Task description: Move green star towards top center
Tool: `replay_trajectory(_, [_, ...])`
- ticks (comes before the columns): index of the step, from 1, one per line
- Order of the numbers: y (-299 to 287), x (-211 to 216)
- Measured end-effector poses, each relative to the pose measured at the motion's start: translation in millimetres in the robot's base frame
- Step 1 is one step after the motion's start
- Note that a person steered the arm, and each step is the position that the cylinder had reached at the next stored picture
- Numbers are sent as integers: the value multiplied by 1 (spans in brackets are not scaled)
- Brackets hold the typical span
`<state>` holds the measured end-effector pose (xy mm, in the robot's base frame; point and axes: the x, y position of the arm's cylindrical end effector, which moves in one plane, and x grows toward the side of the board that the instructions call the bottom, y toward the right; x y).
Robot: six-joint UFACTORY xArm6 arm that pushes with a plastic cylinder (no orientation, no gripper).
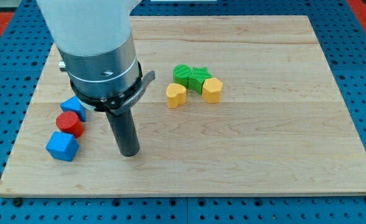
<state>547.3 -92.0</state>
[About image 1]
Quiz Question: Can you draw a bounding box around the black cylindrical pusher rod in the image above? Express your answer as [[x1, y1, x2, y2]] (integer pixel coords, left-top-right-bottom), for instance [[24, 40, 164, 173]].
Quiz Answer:
[[106, 109, 140, 157]]

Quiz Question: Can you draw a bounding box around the black clamp ring with lever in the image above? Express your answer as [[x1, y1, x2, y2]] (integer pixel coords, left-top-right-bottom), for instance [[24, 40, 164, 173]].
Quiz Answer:
[[70, 63, 156, 115]]

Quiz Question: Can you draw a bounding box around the green star block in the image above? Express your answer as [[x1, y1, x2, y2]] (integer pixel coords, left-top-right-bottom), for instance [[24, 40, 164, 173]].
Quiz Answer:
[[188, 67, 212, 95]]

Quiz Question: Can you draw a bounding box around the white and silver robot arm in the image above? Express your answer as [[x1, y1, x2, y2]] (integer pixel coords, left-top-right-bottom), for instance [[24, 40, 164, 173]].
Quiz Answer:
[[37, 0, 155, 157]]

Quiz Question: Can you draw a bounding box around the blue block behind arm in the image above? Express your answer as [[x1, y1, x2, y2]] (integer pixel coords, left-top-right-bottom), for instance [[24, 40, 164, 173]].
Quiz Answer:
[[60, 96, 86, 122]]

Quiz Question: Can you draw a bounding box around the red cylinder block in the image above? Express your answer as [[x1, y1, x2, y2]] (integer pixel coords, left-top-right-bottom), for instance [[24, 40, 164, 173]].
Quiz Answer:
[[56, 111, 84, 138]]

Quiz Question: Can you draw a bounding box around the yellow heart block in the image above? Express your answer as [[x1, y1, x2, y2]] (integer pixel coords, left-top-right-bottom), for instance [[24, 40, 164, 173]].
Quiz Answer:
[[166, 83, 187, 108]]

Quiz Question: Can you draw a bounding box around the blue cube block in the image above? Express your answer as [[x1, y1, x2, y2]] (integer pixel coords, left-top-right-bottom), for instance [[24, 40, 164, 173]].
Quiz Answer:
[[45, 131, 79, 162]]

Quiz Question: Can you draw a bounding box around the green cylinder block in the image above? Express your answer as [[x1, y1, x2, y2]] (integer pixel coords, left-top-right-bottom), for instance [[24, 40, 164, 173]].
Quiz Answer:
[[173, 64, 192, 88]]

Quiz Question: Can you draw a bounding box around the yellow hexagon block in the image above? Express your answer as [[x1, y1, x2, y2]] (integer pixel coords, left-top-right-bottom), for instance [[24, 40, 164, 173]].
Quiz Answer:
[[202, 78, 223, 104]]

